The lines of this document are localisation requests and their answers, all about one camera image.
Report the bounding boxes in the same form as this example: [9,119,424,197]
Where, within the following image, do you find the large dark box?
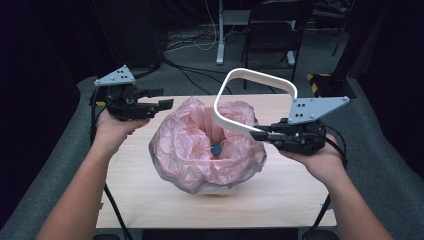
[94,0,164,71]

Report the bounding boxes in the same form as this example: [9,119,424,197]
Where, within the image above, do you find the white desk frame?
[196,0,298,66]

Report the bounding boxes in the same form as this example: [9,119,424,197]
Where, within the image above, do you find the person's left hand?
[94,109,152,156]

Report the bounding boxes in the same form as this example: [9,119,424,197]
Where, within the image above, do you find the white floor cables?
[164,0,242,53]

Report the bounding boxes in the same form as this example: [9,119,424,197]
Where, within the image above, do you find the white bin rim ring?
[213,67,299,137]

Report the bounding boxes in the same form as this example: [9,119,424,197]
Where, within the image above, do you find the black floor cable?
[161,56,278,96]

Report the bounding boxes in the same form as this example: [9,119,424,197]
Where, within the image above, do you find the pink trash bag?
[148,96,268,195]

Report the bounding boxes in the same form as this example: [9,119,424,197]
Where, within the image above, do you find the hand-held gripper cable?
[301,124,349,240]
[89,86,134,240]

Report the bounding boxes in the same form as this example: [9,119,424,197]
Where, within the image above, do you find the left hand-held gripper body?
[93,64,159,122]

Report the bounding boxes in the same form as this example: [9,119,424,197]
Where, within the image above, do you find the person's right hand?
[278,133,348,188]

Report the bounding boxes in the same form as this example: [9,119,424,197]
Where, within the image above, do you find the left hand-held gripper cable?
[89,86,134,240]

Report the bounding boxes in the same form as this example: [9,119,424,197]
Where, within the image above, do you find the black folding chair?
[240,0,314,90]

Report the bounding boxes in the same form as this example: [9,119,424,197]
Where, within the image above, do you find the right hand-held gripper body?
[271,96,350,157]

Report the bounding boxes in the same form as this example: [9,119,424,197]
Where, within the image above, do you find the right hand-held gripper cable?
[301,124,349,240]

